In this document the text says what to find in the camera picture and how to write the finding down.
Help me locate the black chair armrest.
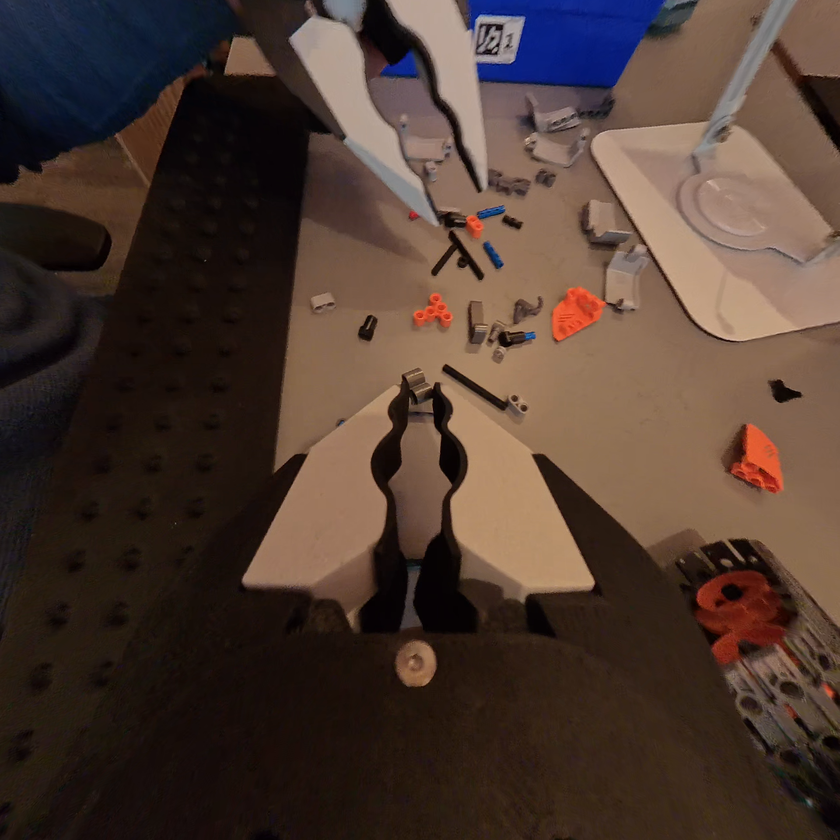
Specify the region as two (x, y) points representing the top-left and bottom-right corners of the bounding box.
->
(0, 202), (112, 271)

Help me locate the black studded foam mat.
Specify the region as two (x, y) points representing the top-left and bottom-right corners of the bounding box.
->
(0, 72), (309, 840)

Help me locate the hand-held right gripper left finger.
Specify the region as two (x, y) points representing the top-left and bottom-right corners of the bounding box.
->
(240, 386), (408, 613)

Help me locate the light grey curved panel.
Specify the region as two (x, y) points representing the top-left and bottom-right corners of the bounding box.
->
(397, 115), (454, 165)
(525, 92), (585, 132)
(581, 199), (632, 247)
(604, 244), (651, 312)
(524, 129), (592, 167)

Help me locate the orange angled panel piece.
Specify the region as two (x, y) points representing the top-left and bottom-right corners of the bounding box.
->
(551, 287), (606, 342)
(728, 423), (784, 494)

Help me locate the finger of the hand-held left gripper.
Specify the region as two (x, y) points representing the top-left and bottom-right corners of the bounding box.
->
(386, 0), (489, 194)
(289, 15), (441, 228)

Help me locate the grey tracked toy robot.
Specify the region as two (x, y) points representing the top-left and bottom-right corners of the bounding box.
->
(675, 538), (840, 828)

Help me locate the orange T-shaped connector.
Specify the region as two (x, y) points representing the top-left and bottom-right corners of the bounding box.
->
(413, 293), (454, 329)

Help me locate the white stand with wooden tray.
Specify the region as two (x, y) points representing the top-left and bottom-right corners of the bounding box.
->
(591, 0), (840, 342)

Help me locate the blue bin with white label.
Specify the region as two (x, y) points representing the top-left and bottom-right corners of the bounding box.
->
(381, 0), (667, 89)

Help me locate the black long axle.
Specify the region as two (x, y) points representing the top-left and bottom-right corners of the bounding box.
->
(448, 230), (485, 281)
(441, 364), (509, 411)

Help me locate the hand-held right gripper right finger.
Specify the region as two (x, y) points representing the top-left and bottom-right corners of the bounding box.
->
(435, 386), (597, 613)

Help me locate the person's left forearm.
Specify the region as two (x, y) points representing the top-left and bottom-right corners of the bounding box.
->
(0, 0), (240, 185)

